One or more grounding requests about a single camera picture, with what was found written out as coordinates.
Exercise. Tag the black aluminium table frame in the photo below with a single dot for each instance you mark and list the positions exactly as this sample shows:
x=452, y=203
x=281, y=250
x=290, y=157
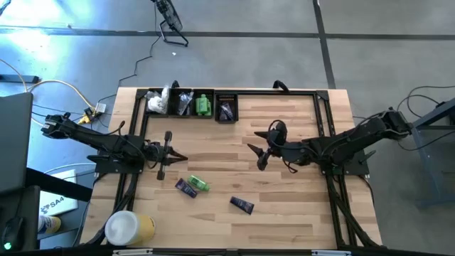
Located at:
x=270, y=93

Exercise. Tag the blue grey metal table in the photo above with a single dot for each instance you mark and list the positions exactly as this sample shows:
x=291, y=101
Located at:
x=437, y=113

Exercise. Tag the grey power adapter box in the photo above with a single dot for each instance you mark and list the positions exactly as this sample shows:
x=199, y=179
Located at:
x=100, y=107

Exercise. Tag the white cardboard box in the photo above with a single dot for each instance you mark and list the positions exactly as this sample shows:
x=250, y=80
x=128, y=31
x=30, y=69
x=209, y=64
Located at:
x=57, y=206

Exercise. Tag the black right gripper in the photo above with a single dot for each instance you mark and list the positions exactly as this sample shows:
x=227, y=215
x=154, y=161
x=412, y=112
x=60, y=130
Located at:
x=284, y=147

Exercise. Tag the yellow plug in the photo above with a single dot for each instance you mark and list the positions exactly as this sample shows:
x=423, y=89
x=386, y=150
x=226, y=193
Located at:
x=85, y=118

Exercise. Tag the dark blue shave tube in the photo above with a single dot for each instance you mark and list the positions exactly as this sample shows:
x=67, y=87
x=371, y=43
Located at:
x=241, y=205
x=230, y=113
x=186, y=187
x=221, y=113

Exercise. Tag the black side desk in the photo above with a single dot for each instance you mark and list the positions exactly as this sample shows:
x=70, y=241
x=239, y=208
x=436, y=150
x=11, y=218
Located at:
x=21, y=206

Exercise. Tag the clear vanity pack bag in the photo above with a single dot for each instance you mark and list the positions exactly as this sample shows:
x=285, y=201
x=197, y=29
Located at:
x=154, y=105

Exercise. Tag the silver aluminium profile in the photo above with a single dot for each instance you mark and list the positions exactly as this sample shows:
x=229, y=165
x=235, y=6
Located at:
x=330, y=253
x=133, y=252

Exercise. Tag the black floor fan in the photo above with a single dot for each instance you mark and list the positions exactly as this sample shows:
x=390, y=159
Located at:
x=170, y=14

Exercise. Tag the bagged black hair brush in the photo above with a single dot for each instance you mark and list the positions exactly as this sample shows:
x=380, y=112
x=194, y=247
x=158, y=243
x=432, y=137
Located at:
x=183, y=104
x=192, y=101

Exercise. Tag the clear bag white cotton balls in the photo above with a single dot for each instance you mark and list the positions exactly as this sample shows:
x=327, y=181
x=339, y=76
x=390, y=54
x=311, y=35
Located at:
x=165, y=96

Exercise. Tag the black floor bar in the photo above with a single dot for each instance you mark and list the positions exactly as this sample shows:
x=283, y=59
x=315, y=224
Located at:
x=17, y=78

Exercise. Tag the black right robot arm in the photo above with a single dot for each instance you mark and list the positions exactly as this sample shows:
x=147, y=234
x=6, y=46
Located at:
x=355, y=142

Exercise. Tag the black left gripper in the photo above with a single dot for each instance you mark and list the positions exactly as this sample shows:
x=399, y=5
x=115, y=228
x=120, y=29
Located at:
x=156, y=153

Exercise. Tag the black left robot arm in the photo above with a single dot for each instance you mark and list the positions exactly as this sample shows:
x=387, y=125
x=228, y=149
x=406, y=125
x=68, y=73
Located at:
x=92, y=138

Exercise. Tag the yellow white can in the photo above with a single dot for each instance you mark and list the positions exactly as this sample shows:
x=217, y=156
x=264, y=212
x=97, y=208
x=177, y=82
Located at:
x=51, y=224

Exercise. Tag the dark grey monitor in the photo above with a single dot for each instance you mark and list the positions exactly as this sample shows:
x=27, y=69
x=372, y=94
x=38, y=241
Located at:
x=14, y=142

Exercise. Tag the green Pert shampoo bottle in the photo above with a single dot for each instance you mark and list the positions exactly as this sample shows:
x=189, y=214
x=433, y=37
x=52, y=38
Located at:
x=209, y=108
x=198, y=183
x=198, y=108
x=203, y=103

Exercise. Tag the black computer mouse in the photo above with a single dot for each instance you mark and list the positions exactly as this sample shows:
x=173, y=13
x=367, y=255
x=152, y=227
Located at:
x=12, y=231

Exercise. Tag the yellow tub white lid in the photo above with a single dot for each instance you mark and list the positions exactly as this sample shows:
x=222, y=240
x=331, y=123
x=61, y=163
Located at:
x=128, y=227

